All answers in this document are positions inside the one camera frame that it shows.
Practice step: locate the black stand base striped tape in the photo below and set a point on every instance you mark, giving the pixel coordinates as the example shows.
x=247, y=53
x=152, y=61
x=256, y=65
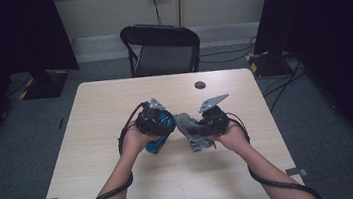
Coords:
x=268, y=65
x=46, y=89

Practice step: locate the blue toy car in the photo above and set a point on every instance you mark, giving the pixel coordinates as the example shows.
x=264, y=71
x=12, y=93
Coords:
x=154, y=145

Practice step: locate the black folding chair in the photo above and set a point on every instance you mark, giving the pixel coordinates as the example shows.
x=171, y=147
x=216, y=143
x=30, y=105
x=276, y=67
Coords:
x=160, y=36

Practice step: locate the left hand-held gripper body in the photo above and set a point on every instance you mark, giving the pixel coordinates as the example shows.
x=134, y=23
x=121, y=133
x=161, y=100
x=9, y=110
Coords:
x=148, y=122

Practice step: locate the person's right hand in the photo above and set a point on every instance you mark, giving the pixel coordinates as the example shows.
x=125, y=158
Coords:
x=234, y=138

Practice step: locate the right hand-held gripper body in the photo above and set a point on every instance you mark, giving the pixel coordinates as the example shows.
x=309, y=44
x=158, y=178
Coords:
x=215, y=121

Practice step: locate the dark curtain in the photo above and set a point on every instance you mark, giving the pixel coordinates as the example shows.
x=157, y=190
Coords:
x=5, y=31
x=340, y=27

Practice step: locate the grey cloth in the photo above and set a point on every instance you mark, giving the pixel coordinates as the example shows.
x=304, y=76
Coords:
x=192, y=138

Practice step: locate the person's left hand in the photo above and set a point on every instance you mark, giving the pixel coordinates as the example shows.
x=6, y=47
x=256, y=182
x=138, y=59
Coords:
x=135, y=141

